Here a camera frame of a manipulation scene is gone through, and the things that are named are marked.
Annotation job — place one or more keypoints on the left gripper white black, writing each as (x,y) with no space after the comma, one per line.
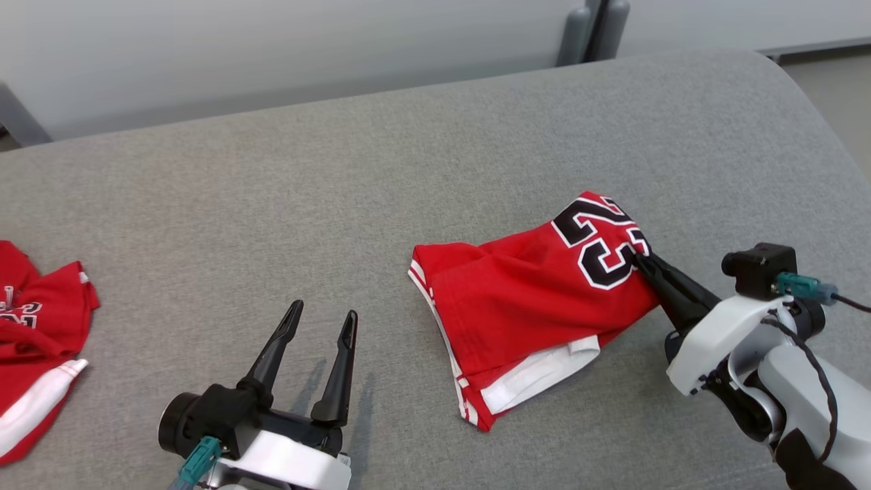
(292,463)

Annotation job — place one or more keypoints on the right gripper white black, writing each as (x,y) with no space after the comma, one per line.
(721,333)

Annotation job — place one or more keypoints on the red jersey with number 23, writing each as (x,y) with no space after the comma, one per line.
(531,299)

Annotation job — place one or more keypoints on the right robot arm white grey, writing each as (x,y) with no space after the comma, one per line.
(803,388)

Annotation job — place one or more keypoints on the grey fabric sofa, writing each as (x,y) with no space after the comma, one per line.
(272,204)

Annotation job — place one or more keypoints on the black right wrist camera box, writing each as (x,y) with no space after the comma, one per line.
(759,269)

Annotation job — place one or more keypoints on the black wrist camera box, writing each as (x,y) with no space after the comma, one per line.
(759,269)
(221,415)

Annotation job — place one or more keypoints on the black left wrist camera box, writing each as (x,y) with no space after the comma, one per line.
(221,415)

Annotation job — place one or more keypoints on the grey partition post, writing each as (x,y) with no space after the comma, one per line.
(20,119)
(575,37)
(612,27)

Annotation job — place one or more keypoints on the grey partition base rail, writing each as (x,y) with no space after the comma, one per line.
(816,47)

